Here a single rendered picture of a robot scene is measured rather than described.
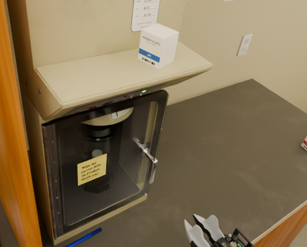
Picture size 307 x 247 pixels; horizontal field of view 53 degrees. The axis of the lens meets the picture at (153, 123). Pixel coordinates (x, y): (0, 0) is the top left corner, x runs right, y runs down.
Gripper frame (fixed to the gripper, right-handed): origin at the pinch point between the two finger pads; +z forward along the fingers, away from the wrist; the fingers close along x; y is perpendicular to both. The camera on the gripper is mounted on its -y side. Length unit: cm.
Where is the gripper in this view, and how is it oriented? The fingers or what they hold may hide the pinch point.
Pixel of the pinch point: (192, 223)
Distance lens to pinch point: 79.9
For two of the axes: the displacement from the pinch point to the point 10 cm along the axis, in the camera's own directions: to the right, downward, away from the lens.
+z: -5.8, -5.7, 5.8
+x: -8.0, 2.8, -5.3
